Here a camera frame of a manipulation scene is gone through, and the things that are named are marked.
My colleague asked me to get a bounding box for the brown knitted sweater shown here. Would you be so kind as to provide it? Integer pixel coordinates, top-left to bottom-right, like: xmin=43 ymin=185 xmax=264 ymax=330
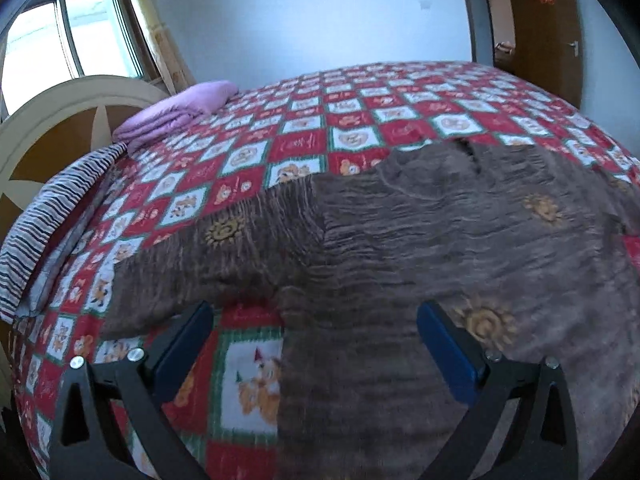
xmin=102 ymin=140 xmax=639 ymax=479

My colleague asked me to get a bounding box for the folded purple blanket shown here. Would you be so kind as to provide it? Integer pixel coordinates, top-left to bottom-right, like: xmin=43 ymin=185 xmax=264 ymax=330
xmin=112 ymin=80 xmax=239 ymax=154

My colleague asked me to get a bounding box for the cream patterned curtain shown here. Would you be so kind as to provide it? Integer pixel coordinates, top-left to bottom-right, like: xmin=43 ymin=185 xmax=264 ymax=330
xmin=131 ymin=0 xmax=195 ymax=94

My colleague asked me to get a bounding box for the grey striped pillow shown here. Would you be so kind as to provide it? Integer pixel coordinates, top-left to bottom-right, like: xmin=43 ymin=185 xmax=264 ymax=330
xmin=1 ymin=142 xmax=126 ymax=324

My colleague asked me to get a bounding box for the brown wooden door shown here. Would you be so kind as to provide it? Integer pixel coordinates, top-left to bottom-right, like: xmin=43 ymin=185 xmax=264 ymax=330
xmin=510 ymin=0 xmax=582 ymax=107

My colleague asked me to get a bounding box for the red patchwork bear bedspread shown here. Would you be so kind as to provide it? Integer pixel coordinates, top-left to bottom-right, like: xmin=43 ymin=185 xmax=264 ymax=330
xmin=11 ymin=62 xmax=639 ymax=477

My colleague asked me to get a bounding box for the grey door frame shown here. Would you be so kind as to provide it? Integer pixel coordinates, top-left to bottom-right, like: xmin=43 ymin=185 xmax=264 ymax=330
xmin=465 ymin=0 xmax=515 ymax=73

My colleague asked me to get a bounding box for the window with grey frame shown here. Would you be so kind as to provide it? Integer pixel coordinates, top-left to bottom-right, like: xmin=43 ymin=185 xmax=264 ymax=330
xmin=1 ymin=0 xmax=158 ymax=119

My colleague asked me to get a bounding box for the cream and brown headboard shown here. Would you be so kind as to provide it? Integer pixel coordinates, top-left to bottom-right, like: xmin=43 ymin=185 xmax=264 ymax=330
xmin=1 ymin=75 xmax=168 ymax=236

